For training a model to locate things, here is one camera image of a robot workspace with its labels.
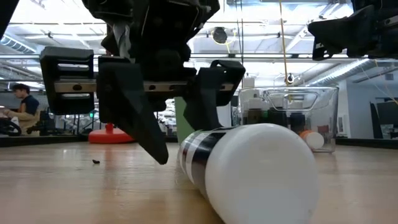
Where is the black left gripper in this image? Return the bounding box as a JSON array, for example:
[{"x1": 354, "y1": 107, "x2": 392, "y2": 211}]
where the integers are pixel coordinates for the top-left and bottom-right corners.
[{"x1": 39, "y1": 45, "x2": 247, "y2": 166}]

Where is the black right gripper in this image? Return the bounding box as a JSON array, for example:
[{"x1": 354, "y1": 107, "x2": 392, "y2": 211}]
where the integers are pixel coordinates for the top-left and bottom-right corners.
[{"x1": 307, "y1": 0, "x2": 398, "y2": 62}]

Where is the small dark paint bottle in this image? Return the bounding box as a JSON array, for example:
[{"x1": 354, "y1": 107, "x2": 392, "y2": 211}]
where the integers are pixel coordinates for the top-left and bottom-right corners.
[
  {"x1": 247, "y1": 98, "x2": 264, "y2": 126},
  {"x1": 267, "y1": 96, "x2": 289, "y2": 128},
  {"x1": 290, "y1": 102, "x2": 306, "y2": 134}
]

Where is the clear plastic bin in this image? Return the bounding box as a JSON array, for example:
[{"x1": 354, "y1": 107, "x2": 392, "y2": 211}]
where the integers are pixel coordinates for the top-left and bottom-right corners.
[{"x1": 238, "y1": 86, "x2": 340, "y2": 154}]

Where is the small white paint bottle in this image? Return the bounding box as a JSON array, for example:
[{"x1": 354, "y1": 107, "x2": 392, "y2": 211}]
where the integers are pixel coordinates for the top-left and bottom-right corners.
[{"x1": 177, "y1": 123, "x2": 321, "y2": 224}]

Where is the small red-orange paint bottle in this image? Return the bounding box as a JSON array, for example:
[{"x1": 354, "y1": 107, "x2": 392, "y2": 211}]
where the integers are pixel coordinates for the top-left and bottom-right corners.
[{"x1": 299, "y1": 129, "x2": 325, "y2": 151}]

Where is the white round column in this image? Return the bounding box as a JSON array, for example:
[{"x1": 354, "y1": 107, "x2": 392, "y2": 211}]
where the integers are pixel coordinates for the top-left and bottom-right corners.
[{"x1": 217, "y1": 104, "x2": 233, "y2": 128}]

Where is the green plastic cup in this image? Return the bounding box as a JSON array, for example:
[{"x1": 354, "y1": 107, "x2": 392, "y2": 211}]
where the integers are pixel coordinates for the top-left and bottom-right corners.
[{"x1": 174, "y1": 96, "x2": 195, "y2": 143}]

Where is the red desk lamp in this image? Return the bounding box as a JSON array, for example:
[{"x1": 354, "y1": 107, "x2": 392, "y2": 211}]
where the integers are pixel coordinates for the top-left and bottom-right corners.
[{"x1": 88, "y1": 123, "x2": 136, "y2": 145}]

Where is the grey overhead rig bar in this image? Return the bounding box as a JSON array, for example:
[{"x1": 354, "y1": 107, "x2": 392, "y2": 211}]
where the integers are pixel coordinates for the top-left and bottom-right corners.
[{"x1": 0, "y1": 52, "x2": 398, "y2": 62}]

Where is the black monitor screen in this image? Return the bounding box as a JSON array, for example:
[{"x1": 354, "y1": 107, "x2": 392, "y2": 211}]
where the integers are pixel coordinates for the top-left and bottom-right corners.
[{"x1": 369, "y1": 101, "x2": 398, "y2": 140}]

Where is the person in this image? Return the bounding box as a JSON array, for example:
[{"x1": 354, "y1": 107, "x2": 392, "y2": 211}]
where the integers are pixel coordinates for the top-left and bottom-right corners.
[{"x1": 2, "y1": 83, "x2": 42, "y2": 136}]

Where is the silver air duct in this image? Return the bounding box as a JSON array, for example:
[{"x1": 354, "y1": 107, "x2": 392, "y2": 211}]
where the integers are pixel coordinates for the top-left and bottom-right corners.
[{"x1": 298, "y1": 57, "x2": 398, "y2": 91}]

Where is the long yellow cable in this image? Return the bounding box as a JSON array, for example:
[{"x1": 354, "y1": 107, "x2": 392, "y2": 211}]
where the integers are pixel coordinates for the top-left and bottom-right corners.
[{"x1": 279, "y1": 0, "x2": 292, "y2": 85}]

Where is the long black cable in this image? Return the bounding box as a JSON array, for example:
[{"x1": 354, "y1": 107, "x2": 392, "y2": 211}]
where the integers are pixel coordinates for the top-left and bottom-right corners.
[{"x1": 238, "y1": 0, "x2": 246, "y2": 82}]

